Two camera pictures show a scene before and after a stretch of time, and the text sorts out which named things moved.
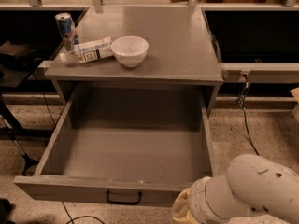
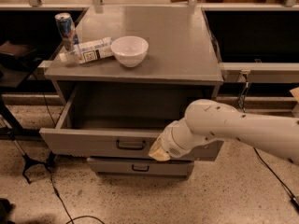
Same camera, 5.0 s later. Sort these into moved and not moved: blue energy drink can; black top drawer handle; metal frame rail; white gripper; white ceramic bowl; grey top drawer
Moved: grey top drawer; black top drawer handle; white gripper
Not moved: metal frame rail; white ceramic bowl; blue energy drink can
